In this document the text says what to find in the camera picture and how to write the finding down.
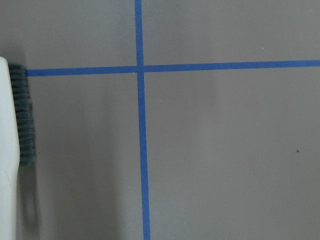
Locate beige hand brush black bristles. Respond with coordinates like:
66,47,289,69
0,57,36,240

